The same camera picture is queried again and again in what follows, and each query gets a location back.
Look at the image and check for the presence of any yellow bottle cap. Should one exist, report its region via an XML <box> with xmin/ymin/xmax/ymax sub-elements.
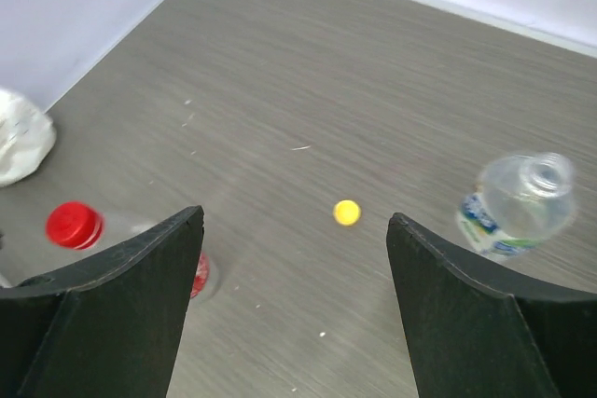
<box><xmin>333</xmin><ymin>199</ymin><xmax>361</xmax><ymax>226</ymax></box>

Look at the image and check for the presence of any red cap clear bottle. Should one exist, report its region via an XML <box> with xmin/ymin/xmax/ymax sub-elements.
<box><xmin>45</xmin><ymin>200</ymin><xmax>223</xmax><ymax>300</ymax></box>

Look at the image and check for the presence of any white crumpled cloth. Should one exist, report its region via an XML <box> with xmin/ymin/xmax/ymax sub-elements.
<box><xmin>1</xmin><ymin>88</ymin><xmax>57</xmax><ymax>187</ymax></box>

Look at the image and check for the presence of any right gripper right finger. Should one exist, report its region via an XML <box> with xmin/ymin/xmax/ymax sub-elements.
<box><xmin>386</xmin><ymin>213</ymin><xmax>596</xmax><ymax>398</ymax></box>

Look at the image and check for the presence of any clear Pocari water bottle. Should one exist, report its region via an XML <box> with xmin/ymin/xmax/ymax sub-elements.
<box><xmin>455</xmin><ymin>153</ymin><xmax>576</xmax><ymax>263</ymax></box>

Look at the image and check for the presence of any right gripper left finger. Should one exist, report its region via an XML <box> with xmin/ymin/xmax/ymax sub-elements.
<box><xmin>1</xmin><ymin>205</ymin><xmax>204</xmax><ymax>397</ymax></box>

